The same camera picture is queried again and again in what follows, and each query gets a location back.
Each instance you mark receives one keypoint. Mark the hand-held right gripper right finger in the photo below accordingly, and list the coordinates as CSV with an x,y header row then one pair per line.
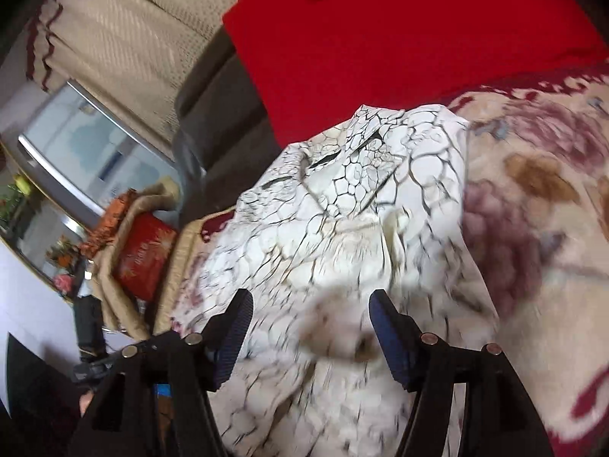
x,y
390,338

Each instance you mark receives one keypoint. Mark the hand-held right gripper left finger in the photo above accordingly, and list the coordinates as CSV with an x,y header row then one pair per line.
x,y
233,331

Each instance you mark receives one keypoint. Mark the white crack-print garment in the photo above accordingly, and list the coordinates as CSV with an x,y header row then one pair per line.
x,y
342,200

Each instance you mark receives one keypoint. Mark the person's left forearm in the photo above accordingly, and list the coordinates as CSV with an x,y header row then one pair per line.
x,y
38,404

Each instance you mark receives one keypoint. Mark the person's left hand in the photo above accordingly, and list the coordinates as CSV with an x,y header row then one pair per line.
x,y
85,401

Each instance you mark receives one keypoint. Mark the potted flowers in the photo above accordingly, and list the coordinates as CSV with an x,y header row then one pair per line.
x,y
66,266

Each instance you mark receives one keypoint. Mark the red gift box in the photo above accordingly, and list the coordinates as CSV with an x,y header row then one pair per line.
x,y
142,257

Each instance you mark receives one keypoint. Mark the orange patterned cloth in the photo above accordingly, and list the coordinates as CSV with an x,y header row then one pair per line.
x,y
109,221

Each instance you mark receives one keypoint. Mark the green plant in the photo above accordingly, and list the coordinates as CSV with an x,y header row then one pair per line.
x,y
14,200

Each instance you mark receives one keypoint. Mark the window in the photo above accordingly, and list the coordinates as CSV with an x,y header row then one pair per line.
x,y
85,143

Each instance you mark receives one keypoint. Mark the floral plush blanket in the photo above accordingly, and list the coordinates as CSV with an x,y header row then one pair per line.
x,y
547,247

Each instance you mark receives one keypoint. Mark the dark brown sofa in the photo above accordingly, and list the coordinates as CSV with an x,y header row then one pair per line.
x,y
223,119

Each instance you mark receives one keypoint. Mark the red bed sheet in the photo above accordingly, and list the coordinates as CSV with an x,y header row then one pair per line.
x,y
404,47

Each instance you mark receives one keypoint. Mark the beige curtain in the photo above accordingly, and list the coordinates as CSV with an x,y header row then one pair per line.
x,y
128,33

